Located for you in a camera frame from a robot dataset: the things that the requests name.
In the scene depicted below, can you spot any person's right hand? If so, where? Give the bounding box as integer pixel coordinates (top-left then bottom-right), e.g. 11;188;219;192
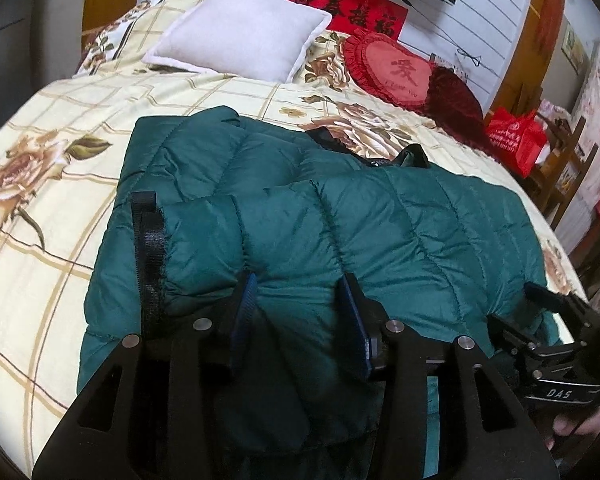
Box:
550;404;600;440

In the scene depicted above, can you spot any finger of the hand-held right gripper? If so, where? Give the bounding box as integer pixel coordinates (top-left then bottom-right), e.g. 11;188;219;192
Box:
487;314;537;357
523;281;581;315

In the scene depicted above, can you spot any white square pillow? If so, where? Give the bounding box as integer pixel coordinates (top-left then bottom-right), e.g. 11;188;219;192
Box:
141;0;334;84

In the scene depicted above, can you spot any wooden chair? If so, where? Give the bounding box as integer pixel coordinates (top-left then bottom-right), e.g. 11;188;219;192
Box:
530;115;600;232

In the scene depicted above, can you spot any grey refrigerator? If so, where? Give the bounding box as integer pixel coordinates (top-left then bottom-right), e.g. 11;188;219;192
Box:
0;0;89;147

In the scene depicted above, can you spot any red shopping bag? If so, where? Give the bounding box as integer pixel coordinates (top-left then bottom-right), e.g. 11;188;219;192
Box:
485;106;549;177

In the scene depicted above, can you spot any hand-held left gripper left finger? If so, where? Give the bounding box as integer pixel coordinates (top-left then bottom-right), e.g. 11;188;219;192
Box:
30;272;259;480

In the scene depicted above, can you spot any red heart pillow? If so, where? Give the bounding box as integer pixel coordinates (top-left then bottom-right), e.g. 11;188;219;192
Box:
341;30;439;117

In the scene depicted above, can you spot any floral checked bed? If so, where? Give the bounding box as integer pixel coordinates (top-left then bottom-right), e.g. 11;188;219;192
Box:
0;0;590;480

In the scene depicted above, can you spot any dark red velvet pillow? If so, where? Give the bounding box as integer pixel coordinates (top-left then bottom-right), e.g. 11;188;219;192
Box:
426;66;497;154

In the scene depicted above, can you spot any small wall calendar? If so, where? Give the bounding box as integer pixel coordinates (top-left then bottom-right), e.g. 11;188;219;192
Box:
562;25;591;74

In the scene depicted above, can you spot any red wall banner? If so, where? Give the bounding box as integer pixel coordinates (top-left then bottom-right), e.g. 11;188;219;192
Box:
286;0;411;42

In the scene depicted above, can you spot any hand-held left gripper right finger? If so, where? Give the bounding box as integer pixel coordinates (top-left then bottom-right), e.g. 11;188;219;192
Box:
337;274;563;480

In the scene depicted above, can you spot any green puffer jacket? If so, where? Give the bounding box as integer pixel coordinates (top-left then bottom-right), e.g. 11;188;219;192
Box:
77;105;564;480

